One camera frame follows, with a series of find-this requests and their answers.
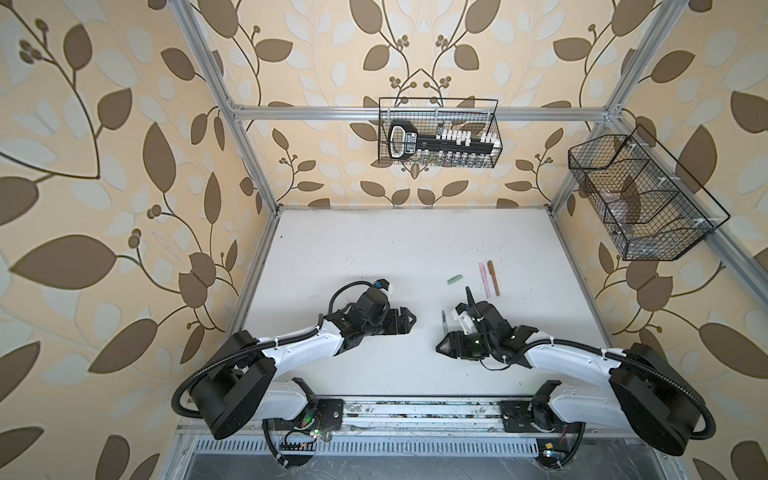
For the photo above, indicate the pink fountain pen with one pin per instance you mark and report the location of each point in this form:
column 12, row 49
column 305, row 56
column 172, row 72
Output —
column 485, row 279

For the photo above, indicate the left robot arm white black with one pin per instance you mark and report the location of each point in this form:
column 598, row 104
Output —
column 239, row 383

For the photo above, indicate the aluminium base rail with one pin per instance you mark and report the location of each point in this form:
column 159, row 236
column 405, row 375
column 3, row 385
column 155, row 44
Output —
column 443, row 427

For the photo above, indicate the rear wire basket black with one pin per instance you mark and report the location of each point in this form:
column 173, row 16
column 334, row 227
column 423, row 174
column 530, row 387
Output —
column 431, row 113

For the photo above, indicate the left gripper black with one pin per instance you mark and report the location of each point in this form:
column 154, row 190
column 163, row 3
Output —
column 397, row 329

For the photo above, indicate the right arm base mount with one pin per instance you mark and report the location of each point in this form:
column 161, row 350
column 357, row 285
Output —
column 518, row 417

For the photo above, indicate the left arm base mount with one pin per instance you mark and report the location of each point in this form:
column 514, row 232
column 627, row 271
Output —
column 324, row 414

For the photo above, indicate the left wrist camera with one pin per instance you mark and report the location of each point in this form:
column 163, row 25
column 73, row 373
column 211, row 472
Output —
column 382, row 284

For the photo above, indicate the brown fountain pen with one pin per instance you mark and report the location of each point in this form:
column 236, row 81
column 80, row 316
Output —
column 494, row 280

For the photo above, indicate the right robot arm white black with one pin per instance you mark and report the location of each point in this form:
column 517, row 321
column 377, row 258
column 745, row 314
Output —
column 634, row 390

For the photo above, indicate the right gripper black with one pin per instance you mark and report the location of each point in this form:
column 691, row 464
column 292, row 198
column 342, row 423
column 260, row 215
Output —
column 455, row 345

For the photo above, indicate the side wire basket black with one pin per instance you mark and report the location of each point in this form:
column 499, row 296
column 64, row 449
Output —
column 652, row 206

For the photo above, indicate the black socket holder tool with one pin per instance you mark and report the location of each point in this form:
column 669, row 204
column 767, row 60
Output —
column 403, row 140

